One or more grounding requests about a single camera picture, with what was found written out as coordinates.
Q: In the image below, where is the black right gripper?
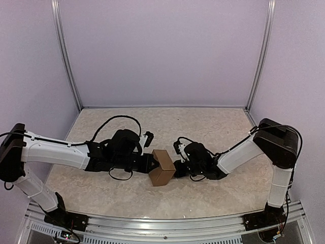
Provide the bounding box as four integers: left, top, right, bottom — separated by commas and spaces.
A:
169, 160, 204, 178

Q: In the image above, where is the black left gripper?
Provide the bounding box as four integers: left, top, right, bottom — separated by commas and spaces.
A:
113, 154, 159, 174

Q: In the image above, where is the brown cardboard box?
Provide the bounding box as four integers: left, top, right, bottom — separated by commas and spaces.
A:
148, 149, 176, 187

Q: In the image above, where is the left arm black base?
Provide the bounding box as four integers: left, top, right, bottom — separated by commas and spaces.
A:
44, 192, 89, 232

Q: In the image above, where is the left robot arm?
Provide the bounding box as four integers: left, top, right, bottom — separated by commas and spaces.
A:
1, 124, 159, 226

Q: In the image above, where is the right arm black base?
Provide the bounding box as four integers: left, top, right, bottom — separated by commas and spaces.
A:
242, 203, 286, 231

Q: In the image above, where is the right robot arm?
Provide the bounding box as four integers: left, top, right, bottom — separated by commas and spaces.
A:
174, 118, 303, 226

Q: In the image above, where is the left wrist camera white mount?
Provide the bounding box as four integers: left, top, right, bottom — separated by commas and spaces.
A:
139, 131, 154, 148

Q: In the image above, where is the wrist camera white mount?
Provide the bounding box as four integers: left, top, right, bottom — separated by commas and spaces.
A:
139, 131, 154, 148
173, 140, 186, 156

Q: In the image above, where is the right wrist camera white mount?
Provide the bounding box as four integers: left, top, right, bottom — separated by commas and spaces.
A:
173, 140, 186, 156

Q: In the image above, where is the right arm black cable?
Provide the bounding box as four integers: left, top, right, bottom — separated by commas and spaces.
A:
176, 136, 196, 145

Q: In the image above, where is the right aluminium frame post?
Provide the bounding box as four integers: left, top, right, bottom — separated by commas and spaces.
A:
245, 0, 276, 113

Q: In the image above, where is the aluminium frame post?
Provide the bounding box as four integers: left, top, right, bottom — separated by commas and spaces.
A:
245, 0, 276, 113
51, 0, 83, 112

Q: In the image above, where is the left aluminium frame post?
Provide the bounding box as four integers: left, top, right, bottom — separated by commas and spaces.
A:
51, 0, 83, 112

